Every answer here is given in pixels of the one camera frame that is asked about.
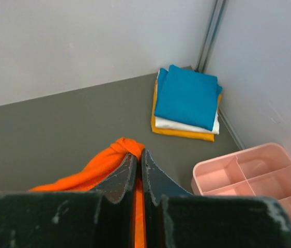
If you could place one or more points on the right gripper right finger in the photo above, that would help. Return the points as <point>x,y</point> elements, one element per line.
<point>176,218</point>

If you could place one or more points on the folded blue t shirt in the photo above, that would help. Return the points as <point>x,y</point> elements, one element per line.
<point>188,97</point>

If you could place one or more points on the pink compartment organizer tray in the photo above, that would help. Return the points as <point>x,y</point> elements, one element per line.
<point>263,170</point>

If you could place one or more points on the orange t shirt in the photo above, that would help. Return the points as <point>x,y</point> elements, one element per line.
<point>97,169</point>

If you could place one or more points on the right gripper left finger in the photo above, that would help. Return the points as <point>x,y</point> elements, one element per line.
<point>101,217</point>

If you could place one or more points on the folded yellow t shirt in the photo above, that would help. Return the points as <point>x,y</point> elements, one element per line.
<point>179,133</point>

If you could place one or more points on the folded white t shirt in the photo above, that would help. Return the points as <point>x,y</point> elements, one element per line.
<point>162,123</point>

